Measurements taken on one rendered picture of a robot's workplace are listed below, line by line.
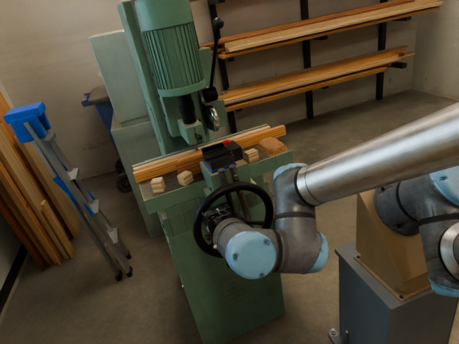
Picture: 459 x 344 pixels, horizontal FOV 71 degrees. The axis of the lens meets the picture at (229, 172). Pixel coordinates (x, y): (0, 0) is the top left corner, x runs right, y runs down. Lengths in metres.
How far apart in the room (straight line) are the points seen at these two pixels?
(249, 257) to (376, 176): 0.27
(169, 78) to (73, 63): 2.46
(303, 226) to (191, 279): 0.80
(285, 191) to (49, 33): 3.09
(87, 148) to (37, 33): 1.15
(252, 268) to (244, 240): 0.06
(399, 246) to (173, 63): 0.92
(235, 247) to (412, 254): 0.66
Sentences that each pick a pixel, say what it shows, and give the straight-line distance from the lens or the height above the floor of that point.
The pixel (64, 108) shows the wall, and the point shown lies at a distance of 3.64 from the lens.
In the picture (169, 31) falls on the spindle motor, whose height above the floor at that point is 1.40.
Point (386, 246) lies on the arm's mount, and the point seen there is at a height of 0.72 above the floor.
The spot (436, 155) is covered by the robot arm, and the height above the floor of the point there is 1.22.
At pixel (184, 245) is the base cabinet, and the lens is 1.29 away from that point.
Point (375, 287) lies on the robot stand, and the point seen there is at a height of 0.55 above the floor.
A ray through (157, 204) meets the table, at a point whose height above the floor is 0.87.
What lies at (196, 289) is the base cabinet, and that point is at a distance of 1.45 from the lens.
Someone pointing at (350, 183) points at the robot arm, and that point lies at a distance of 0.61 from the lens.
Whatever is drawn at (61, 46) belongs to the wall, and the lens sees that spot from 3.54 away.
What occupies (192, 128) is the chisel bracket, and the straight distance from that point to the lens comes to 1.22.
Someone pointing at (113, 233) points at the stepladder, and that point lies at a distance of 2.26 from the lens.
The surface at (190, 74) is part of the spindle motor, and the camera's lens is 1.14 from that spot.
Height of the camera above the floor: 1.46
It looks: 28 degrees down
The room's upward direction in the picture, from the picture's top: 11 degrees counter-clockwise
